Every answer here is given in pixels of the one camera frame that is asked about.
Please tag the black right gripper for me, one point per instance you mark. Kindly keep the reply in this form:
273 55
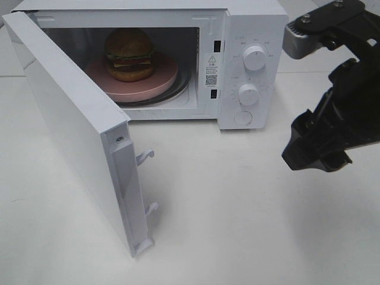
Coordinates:
348 114

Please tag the round white door button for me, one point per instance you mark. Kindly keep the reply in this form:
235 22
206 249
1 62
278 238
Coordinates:
243 118

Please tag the pink round plate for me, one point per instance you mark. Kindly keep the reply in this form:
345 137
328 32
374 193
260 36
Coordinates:
163 77

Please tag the toy burger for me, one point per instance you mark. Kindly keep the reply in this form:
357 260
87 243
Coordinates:
128 53

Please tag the white microwave door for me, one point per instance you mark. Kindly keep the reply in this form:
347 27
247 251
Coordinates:
89 128

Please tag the lower white microwave knob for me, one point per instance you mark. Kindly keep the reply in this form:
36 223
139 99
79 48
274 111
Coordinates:
248 94

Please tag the white microwave knob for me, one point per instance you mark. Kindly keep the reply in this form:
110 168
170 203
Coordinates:
254 57
248 94

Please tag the upper white microwave knob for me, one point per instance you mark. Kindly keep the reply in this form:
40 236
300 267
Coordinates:
254 57

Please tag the white microwave oven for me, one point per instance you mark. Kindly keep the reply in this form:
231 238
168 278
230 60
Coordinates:
186 31

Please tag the white warning label sticker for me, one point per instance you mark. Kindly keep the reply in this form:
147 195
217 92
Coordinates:
212 63

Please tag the glass microwave turntable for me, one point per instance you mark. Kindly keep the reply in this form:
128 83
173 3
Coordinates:
181 82

